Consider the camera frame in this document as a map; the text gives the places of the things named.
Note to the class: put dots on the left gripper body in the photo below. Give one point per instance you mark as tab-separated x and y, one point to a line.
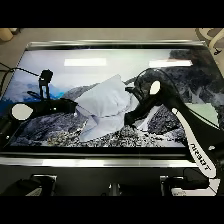
63	106

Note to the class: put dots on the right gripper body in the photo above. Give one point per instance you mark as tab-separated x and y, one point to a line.
135	116

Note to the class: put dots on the pale blue shirt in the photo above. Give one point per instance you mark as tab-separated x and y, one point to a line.
106	100

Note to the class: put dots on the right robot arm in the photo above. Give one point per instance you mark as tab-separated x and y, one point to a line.
196	133

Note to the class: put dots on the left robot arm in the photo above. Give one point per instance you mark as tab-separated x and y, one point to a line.
23	120

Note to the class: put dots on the pale green garment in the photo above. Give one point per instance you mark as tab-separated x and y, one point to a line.
203	112

